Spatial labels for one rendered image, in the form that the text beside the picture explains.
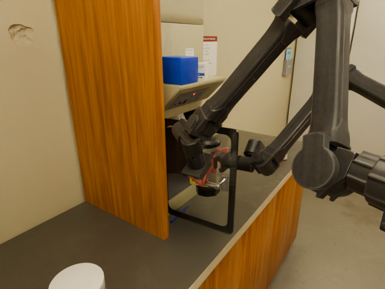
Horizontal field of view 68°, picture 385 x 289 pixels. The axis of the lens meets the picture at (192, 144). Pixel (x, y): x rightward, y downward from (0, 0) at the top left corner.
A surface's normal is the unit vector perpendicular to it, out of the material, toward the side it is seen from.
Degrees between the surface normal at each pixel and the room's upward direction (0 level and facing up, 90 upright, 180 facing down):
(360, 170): 59
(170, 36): 90
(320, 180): 64
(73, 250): 0
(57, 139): 90
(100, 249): 0
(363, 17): 90
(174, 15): 90
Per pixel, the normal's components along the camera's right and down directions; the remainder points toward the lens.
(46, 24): 0.82, 0.20
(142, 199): -0.58, 0.29
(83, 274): 0.00, -0.94
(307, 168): -0.77, -0.24
